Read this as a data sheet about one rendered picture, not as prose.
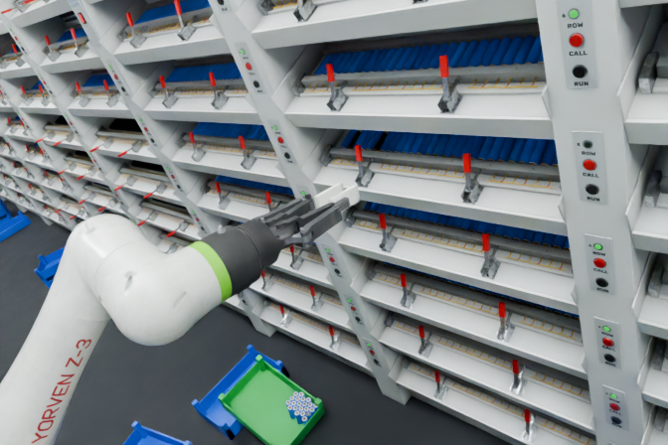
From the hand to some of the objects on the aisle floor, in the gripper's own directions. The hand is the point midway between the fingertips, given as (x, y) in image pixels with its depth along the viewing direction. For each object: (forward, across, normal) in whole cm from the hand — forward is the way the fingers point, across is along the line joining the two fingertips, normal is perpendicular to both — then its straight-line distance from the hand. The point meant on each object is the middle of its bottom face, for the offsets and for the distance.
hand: (337, 198), depth 89 cm
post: (+48, +35, -92) cm, 110 cm away
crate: (+14, -87, -99) cm, 133 cm away
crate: (+13, -68, -95) cm, 118 cm away
